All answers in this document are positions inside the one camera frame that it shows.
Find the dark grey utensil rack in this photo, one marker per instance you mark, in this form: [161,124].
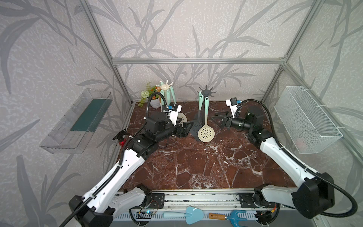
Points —
[206,92]

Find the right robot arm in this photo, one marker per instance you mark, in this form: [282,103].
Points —
[314,193]

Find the red spray bottle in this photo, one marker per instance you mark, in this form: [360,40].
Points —
[121,137]

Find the cream skimmer mint handle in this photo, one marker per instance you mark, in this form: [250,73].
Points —
[206,133]

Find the grey slotted spatula mint handle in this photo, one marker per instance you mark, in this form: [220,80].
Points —
[200,100]

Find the cream utensil rack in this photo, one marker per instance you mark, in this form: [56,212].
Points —
[164,87]

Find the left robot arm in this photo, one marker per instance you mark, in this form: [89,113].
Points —
[100,205]

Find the blue garden fork wooden handle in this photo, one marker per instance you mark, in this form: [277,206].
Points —
[233,217]

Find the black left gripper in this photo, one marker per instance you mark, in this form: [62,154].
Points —
[183,133]

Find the white wire wall basket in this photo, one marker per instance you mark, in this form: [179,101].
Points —
[307,124]

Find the clear plastic wall tray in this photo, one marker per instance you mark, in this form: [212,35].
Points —
[74,131]

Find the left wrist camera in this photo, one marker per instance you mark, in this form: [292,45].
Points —
[173,111]

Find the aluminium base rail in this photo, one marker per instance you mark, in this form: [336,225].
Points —
[204,199]

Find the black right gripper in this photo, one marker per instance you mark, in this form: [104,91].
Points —
[227,120]

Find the cream utensil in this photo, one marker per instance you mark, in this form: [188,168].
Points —
[180,115]

